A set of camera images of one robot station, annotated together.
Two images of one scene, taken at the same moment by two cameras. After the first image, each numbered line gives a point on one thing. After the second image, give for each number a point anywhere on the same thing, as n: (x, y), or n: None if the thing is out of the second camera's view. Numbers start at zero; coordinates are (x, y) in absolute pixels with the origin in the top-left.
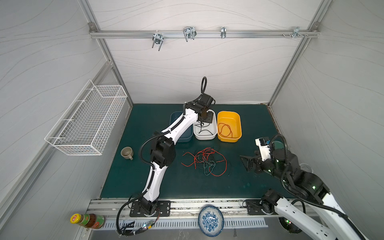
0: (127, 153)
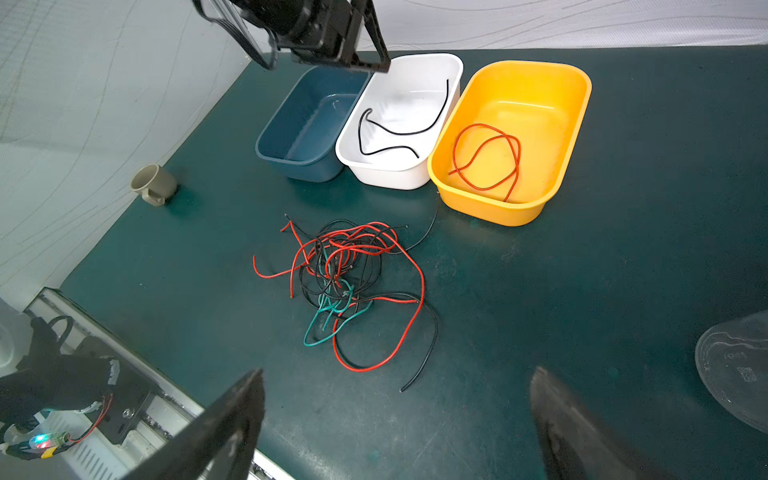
0: (154, 184)
